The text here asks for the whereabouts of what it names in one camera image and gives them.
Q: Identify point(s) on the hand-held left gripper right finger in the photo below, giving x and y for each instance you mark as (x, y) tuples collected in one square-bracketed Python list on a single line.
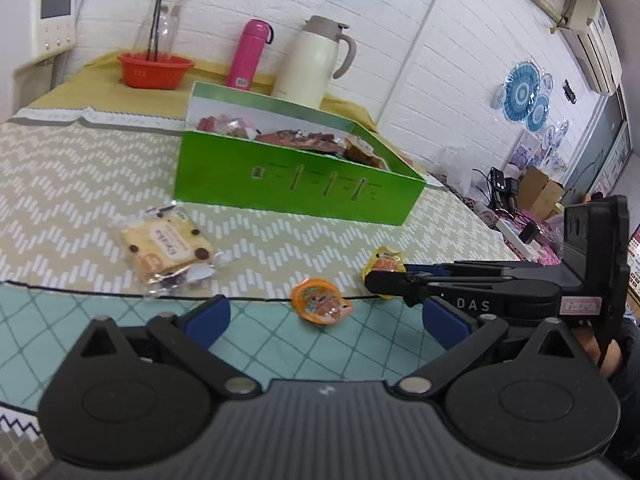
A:
[(445, 322)]

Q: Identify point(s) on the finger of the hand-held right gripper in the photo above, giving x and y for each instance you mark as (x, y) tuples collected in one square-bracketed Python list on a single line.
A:
[(500, 269), (500, 297)]

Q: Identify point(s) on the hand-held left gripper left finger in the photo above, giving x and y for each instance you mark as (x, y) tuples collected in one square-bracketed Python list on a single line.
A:
[(210, 317)]

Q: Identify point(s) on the orange jelly cup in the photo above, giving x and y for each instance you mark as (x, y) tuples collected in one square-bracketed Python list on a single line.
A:
[(385, 260), (320, 300)]

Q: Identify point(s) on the green cardboard box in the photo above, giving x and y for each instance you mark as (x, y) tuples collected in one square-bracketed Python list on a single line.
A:
[(280, 185)]

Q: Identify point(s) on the orange snack packet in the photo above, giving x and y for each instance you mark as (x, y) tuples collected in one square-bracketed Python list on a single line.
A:
[(362, 151)]

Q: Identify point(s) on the clear red-topped snack packet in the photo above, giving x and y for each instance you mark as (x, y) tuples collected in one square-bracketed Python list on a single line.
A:
[(222, 126)]

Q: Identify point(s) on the brown chocolate snack bag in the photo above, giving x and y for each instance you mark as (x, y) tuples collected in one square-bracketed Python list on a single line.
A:
[(300, 140)]

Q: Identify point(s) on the person's right hand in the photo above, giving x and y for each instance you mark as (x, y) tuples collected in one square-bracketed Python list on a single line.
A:
[(591, 345)]

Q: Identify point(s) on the white power strip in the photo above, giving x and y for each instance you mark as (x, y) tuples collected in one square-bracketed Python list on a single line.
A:
[(515, 237)]

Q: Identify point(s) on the small silver snack wrapper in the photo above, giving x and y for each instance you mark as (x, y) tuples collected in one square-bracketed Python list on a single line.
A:
[(192, 277)]

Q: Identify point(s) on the brown cardboard boxes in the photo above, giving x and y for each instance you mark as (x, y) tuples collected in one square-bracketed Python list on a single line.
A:
[(542, 192)]

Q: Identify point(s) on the black chargers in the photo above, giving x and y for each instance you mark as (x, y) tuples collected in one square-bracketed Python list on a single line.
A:
[(502, 182)]

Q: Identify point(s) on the chocolate chip cookie packet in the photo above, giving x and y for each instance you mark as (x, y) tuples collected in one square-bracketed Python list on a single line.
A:
[(165, 242)]

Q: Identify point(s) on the clear plastic bag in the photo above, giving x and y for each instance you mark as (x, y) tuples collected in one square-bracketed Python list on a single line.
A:
[(457, 167)]

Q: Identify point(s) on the dark chalkboard panel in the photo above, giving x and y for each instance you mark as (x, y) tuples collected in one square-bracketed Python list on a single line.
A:
[(600, 145)]

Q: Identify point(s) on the white air conditioner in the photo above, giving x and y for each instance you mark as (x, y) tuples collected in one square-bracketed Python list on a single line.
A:
[(592, 40)]

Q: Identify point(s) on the yellow tablecloth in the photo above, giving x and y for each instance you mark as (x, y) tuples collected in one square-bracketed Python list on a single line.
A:
[(100, 91)]

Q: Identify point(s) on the red plastic basket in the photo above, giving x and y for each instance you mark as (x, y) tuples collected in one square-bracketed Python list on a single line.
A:
[(155, 71)]

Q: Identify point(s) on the pink thermos bottle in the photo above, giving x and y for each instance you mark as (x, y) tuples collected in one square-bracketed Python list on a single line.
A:
[(247, 55)]

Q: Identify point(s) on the cream thermal carafe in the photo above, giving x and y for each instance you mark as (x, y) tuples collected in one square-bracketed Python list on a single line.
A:
[(307, 65)]

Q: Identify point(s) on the clear glass jar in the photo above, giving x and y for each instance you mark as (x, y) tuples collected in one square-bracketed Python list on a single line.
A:
[(170, 25)]

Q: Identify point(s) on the black straws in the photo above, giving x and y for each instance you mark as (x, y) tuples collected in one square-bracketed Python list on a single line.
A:
[(157, 20)]

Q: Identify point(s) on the small black wall fixture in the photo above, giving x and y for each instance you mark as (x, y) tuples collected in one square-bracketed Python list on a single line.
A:
[(568, 91)]

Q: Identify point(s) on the blue decorative wall plates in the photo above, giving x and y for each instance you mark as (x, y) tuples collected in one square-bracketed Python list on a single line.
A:
[(522, 92)]

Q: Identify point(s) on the white wall monitor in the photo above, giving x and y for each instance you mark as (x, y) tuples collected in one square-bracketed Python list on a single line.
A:
[(55, 5)]

